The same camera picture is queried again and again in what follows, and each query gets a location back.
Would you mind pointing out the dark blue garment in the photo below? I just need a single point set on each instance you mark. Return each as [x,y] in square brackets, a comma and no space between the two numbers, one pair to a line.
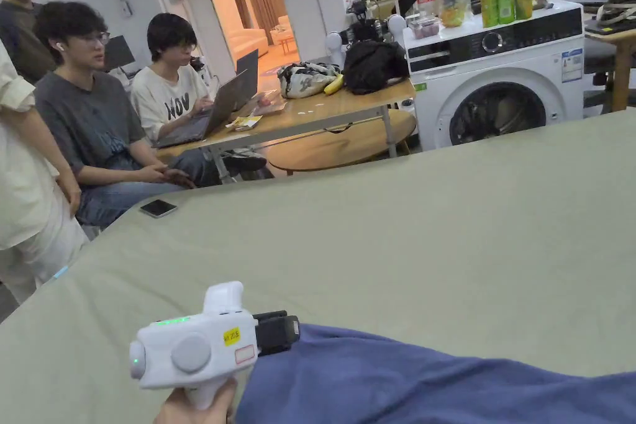
[422,384]

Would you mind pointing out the cream sofa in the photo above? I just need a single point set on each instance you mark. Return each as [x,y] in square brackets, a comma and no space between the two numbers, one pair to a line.
[246,41]

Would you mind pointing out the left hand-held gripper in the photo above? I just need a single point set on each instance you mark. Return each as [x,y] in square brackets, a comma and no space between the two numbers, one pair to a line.
[198,349]

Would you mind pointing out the wooden desk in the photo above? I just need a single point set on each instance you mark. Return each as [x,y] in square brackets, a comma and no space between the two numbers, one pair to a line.
[621,61]

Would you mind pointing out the black smartphone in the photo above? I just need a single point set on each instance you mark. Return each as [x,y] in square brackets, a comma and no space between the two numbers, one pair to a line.
[158,208]

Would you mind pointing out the person's left hand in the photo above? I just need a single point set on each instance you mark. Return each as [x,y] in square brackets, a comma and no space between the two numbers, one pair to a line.
[189,411]

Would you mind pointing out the white washing machine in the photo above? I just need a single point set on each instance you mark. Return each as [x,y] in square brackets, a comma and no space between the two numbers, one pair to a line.
[497,71]

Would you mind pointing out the bed with pale green sheet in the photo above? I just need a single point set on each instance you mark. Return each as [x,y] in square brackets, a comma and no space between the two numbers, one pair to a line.
[397,245]

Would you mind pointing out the white and black robot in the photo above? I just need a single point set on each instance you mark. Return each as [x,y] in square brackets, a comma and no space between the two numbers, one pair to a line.
[338,44]

